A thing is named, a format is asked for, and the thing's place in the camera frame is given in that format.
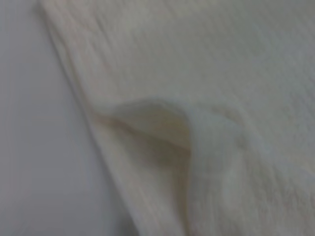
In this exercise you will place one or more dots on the cream white ribbed towel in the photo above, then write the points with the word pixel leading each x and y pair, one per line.
pixel 197 98

